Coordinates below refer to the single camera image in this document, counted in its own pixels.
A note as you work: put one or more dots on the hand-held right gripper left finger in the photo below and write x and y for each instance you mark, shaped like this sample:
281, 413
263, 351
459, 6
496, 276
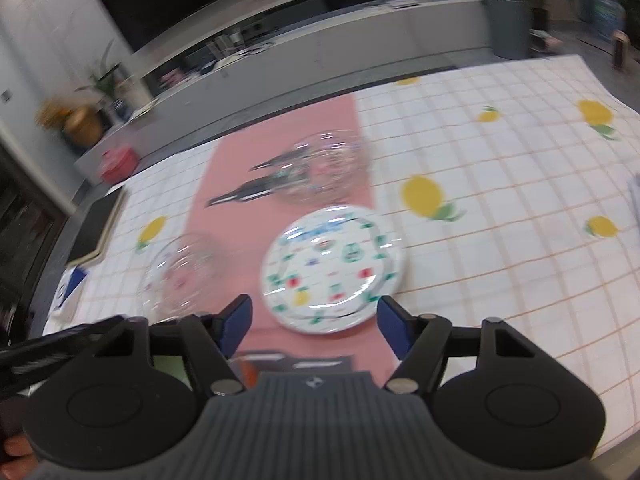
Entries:
235, 320

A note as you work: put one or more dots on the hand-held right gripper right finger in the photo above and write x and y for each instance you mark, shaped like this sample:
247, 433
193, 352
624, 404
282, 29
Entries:
395, 325

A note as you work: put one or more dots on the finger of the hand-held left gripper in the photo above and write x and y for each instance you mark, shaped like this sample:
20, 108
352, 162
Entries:
60, 342

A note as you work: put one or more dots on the clear glass plate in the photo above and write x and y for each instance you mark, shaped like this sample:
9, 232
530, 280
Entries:
325, 170
175, 275

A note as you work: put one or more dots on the white fruit-print plate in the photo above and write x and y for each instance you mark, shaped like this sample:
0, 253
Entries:
330, 270

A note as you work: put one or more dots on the person's left hand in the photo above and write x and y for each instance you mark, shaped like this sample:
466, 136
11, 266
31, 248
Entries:
15, 452

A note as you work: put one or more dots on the white and blue box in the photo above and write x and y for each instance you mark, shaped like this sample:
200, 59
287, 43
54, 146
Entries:
70, 290

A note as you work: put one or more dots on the black notebook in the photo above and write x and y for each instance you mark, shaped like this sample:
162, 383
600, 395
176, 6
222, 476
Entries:
92, 230

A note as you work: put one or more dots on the pink carry case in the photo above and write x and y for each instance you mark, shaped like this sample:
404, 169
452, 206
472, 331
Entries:
117, 165

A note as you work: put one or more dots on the gold vase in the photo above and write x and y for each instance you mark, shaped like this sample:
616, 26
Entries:
82, 127

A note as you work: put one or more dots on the dried flower bunch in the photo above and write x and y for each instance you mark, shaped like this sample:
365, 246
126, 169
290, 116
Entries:
52, 112

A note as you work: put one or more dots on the green plant in blue vase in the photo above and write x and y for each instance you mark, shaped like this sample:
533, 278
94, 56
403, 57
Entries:
105, 87

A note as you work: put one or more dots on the white low media cabinet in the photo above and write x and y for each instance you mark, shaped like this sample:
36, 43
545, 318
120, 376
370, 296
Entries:
350, 45

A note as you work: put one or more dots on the grey-green trash can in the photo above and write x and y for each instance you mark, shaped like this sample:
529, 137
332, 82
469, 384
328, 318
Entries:
506, 25

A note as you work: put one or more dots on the small pink heater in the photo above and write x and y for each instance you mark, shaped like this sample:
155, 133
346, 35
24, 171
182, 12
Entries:
621, 50

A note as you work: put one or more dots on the blue water jug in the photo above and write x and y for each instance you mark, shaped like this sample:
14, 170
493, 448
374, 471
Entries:
607, 12

